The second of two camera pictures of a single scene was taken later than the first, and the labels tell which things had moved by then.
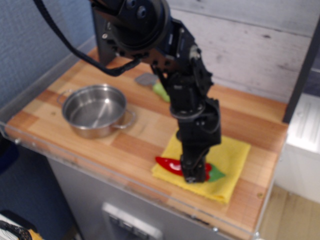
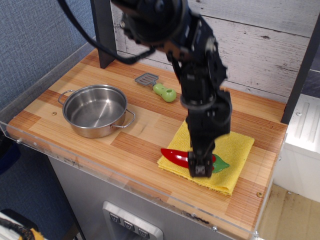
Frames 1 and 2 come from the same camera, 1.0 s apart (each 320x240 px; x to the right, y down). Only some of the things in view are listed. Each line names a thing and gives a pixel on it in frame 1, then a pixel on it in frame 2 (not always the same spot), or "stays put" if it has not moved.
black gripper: x=197 y=135 -> x=206 y=124
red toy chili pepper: x=212 y=172 -> x=180 y=158
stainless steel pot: x=91 y=110 stays put
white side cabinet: x=298 y=169 stays put
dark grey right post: x=303 y=78 stays put
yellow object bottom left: x=35 y=236 stays put
